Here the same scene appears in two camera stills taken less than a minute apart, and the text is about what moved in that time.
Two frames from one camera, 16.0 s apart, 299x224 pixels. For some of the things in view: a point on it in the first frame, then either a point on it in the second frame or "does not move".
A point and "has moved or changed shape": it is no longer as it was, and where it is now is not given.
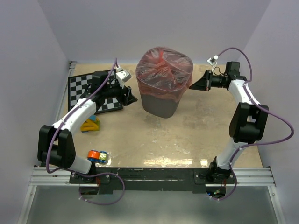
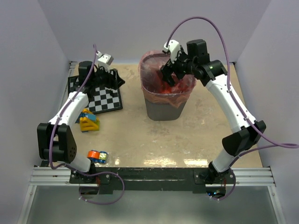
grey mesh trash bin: [160, 108] has moved or changed shape
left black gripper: [127, 99] → [114, 81]
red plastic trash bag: [164, 73] has moved or changed shape
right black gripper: [202, 84] → [169, 67]
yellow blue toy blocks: [92, 123] does not move
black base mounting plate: [149, 178] does not move
